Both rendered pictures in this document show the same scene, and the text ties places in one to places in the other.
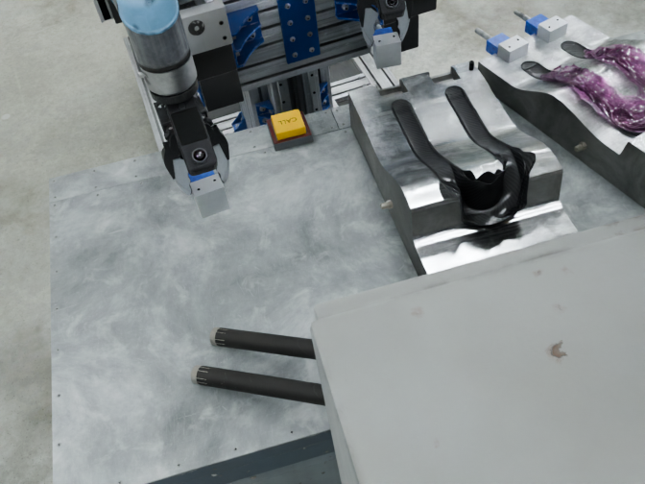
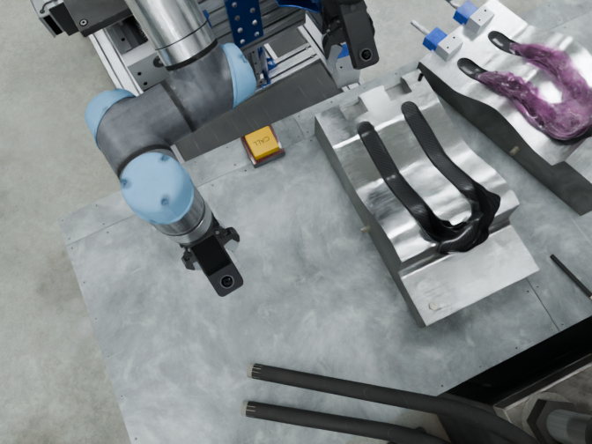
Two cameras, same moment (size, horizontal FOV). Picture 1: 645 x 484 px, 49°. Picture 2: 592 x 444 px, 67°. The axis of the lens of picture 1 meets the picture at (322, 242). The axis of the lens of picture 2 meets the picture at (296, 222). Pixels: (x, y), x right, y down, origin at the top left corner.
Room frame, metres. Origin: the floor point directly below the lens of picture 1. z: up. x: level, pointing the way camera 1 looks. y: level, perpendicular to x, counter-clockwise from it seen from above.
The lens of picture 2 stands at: (0.63, 0.06, 1.77)
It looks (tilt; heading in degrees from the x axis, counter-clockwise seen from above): 74 degrees down; 350
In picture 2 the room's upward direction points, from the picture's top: 7 degrees counter-clockwise
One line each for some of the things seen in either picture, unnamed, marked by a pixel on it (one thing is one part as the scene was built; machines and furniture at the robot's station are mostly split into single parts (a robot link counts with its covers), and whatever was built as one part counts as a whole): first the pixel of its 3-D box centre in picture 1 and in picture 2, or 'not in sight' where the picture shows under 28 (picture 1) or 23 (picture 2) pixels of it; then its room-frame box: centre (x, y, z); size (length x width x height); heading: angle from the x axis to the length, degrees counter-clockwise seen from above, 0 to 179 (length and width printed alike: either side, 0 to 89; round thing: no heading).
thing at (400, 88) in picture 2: (443, 83); (395, 92); (1.11, -0.29, 0.87); 0.05 x 0.05 x 0.04; 8
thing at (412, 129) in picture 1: (461, 139); (427, 173); (0.90, -0.27, 0.92); 0.35 x 0.16 x 0.09; 8
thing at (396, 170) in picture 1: (457, 167); (421, 189); (0.88, -0.26, 0.87); 0.50 x 0.26 x 0.14; 8
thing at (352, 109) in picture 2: (392, 95); (352, 112); (1.10, -0.18, 0.87); 0.05 x 0.05 x 0.04; 8
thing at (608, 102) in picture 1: (617, 79); (546, 85); (1.02, -0.59, 0.90); 0.26 x 0.18 x 0.08; 25
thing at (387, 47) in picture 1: (382, 36); (338, 54); (1.21, -0.18, 0.93); 0.13 x 0.05 x 0.05; 2
